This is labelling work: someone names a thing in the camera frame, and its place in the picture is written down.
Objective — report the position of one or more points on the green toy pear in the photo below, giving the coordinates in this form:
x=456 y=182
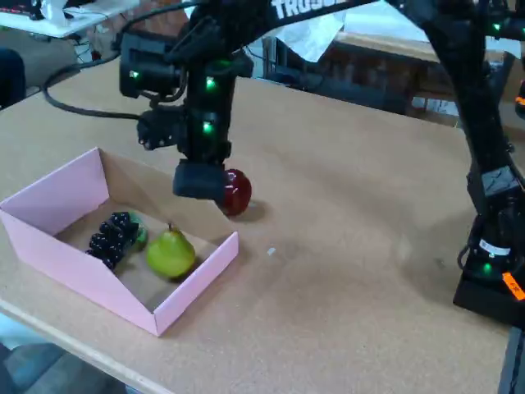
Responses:
x=170 y=254

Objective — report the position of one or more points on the pink cardboard box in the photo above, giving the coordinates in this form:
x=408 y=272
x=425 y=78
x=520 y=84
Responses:
x=74 y=271

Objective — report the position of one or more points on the red toy apple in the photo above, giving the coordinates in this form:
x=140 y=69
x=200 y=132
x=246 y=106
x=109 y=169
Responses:
x=238 y=197

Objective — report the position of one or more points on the black toy grapes bunch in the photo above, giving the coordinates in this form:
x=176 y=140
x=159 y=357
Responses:
x=108 y=242

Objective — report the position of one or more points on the white office desk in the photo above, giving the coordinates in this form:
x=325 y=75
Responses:
x=94 y=12

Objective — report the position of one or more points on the wooden workbench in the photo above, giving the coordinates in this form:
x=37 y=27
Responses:
x=385 y=49

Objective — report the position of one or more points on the small black camera box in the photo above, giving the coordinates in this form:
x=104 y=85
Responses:
x=158 y=131

